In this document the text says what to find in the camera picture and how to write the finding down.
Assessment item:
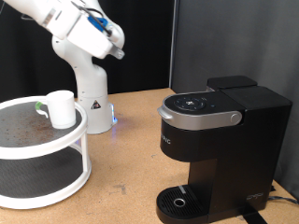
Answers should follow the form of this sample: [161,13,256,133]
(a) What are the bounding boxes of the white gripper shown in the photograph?
[66,13,126,61]

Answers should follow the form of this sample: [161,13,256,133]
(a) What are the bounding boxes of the white mug with green handle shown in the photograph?
[35,90,78,130]

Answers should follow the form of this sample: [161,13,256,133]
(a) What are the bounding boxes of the black Keurig coffee machine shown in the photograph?
[155,75,293,224]

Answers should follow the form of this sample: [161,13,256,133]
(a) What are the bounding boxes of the black backdrop curtain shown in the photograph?
[0,0,176,104]

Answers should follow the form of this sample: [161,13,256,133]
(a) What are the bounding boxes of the white two-tier turntable stand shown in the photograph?
[0,95,93,210]

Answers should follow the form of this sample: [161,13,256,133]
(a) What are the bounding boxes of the black tape strip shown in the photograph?
[237,203,269,224]

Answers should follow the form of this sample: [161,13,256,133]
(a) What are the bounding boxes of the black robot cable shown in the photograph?
[70,1,113,35]

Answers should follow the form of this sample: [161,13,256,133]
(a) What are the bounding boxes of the braided power cable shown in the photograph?
[266,194,299,205]

